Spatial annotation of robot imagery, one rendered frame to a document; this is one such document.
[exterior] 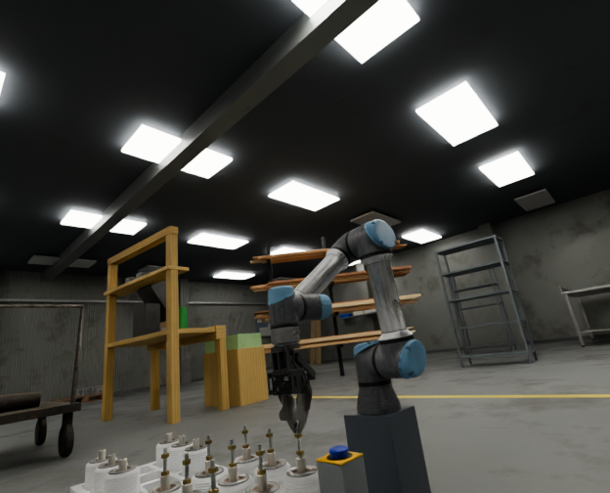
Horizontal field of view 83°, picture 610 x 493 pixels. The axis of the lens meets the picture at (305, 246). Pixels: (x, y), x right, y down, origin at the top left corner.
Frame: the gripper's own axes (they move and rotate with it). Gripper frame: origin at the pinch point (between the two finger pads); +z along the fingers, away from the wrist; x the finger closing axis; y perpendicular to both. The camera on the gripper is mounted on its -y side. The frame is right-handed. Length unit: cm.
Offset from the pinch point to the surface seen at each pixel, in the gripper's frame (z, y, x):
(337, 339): -28, -508, -169
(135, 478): 12, 2, -55
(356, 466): 5.1, 11.5, 18.0
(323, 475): 6.3, 13.5, 11.4
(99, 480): 13, 3, -70
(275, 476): 11.3, 0.1, -8.0
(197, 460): 13, -16, -47
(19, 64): -284, -41, -256
